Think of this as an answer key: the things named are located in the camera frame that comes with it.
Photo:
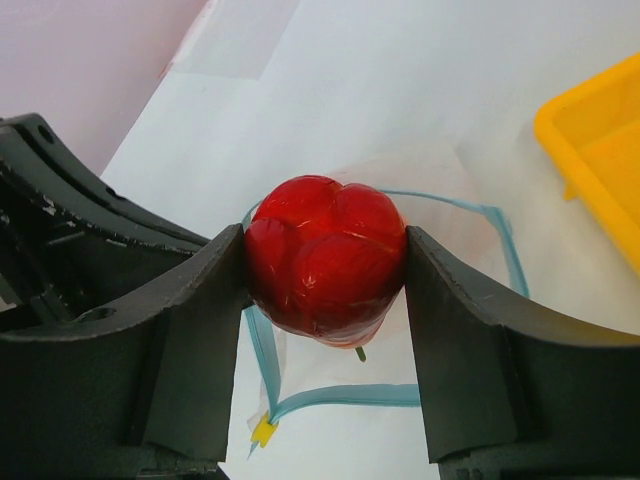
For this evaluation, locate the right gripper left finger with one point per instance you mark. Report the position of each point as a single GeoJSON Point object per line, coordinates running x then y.
{"type": "Point", "coordinates": [137, 388]}

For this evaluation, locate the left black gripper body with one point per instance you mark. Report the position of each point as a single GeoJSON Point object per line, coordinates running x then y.
{"type": "Point", "coordinates": [69, 242]}

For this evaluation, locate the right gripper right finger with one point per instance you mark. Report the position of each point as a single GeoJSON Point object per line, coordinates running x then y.
{"type": "Point", "coordinates": [511, 389]}

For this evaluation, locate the red pear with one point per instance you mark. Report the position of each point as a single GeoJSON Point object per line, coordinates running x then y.
{"type": "Point", "coordinates": [326, 260]}

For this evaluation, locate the yellow plastic tray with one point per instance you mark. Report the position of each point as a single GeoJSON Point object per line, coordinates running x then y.
{"type": "Point", "coordinates": [591, 134]}

